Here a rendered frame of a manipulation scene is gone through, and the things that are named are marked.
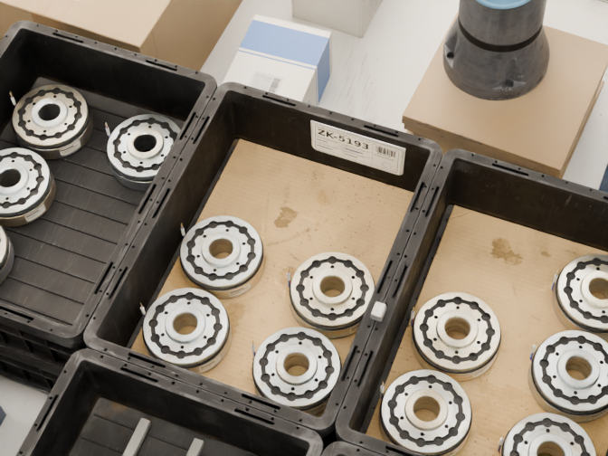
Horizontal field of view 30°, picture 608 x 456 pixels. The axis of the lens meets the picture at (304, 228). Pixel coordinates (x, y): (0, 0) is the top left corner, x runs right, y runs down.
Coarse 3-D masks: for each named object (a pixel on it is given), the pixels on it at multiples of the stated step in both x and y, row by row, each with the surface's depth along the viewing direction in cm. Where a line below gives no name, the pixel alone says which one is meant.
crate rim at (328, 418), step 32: (224, 96) 143; (256, 96) 143; (352, 128) 140; (384, 128) 140; (160, 192) 136; (416, 192) 135; (128, 256) 131; (384, 288) 128; (96, 320) 127; (128, 352) 125; (352, 352) 124; (192, 384) 123; (224, 384) 123; (288, 416) 120; (320, 416) 120
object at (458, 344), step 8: (448, 312) 133; (456, 312) 133; (464, 312) 133; (440, 320) 133; (448, 320) 133; (464, 320) 133; (472, 320) 133; (440, 328) 132; (472, 328) 132; (440, 336) 132; (448, 336) 132; (472, 336) 132; (448, 344) 131; (456, 344) 131; (464, 344) 131
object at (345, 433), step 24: (504, 168) 137; (432, 192) 135; (576, 192) 134; (600, 192) 134; (408, 264) 130; (384, 336) 125; (360, 360) 124; (360, 384) 124; (336, 432) 120; (360, 432) 119
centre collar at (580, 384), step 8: (568, 352) 130; (576, 352) 130; (584, 352) 130; (560, 360) 130; (568, 360) 130; (584, 360) 130; (592, 360) 129; (560, 368) 129; (592, 368) 129; (560, 376) 129; (568, 376) 128; (592, 376) 128; (568, 384) 128; (576, 384) 128; (584, 384) 128; (592, 384) 128
